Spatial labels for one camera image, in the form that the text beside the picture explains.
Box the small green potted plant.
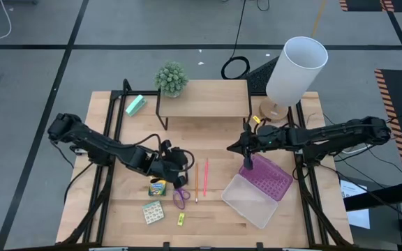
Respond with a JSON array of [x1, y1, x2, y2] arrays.
[[153, 61, 190, 98]]

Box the clear pencil case purple lid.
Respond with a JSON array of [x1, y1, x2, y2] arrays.
[[221, 153, 295, 230]]

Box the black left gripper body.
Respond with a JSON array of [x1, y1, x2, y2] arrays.
[[148, 139, 190, 190]]

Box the green yellow crayon box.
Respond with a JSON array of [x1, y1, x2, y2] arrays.
[[147, 178, 168, 197]]

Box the white cable loop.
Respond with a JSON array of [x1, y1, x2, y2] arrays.
[[340, 143, 375, 155]]

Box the purple scissors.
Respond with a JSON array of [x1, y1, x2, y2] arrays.
[[172, 187, 191, 211]]

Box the white shade table lamp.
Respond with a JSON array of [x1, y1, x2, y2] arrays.
[[258, 36, 329, 123]]

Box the white paper sheet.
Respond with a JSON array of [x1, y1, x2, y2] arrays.
[[339, 179, 371, 230]]

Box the printed sticky notes pad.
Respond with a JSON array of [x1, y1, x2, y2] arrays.
[[142, 200, 165, 225]]

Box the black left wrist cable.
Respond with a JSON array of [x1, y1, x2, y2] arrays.
[[131, 133, 195, 174]]

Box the orange pencil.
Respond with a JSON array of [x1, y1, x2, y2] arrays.
[[194, 162, 199, 204]]

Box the black coiled floor cable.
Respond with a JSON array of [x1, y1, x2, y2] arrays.
[[221, 0, 251, 80]]

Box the black left arm base cable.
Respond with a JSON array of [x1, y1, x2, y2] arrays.
[[49, 139, 94, 205]]

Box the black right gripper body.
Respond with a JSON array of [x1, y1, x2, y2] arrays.
[[243, 121, 288, 172]]

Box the green eraser block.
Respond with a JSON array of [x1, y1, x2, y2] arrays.
[[125, 94, 148, 118]]

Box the pink pencil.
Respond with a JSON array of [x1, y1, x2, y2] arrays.
[[202, 158, 209, 197]]

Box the wooden shelf riser black legs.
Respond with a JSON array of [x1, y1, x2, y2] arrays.
[[155, 79, 253, 132]]

